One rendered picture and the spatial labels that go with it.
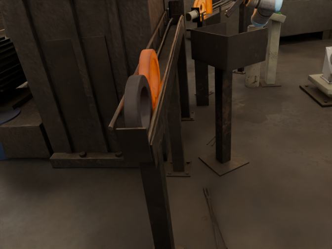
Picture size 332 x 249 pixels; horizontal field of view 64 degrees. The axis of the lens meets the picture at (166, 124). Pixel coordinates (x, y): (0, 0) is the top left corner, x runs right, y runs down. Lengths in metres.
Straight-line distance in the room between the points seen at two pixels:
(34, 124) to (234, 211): 1.23
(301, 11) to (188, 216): 3.22
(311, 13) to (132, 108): 3.59
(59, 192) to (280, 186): 1.13
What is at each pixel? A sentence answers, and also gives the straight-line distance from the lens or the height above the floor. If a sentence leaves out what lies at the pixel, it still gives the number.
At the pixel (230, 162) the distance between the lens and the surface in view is 1.53.
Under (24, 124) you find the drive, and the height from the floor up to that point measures 0.25.
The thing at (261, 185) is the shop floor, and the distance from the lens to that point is 1.42.
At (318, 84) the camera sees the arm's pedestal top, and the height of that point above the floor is 0.11.
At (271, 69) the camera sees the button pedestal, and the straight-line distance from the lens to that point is 2.53.
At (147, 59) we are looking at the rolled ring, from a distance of 0.80.
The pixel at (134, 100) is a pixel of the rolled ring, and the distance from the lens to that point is 0.63.
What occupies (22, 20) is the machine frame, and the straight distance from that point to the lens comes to 1.46.
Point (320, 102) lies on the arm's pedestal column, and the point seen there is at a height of 0.02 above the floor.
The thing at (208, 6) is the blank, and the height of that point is 0.79.
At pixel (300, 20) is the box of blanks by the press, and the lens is 3.99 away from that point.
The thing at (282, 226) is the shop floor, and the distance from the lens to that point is 1.26.
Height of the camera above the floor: 0.94
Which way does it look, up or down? 29 degrees down
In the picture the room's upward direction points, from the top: 7 degrees counter-clockwise
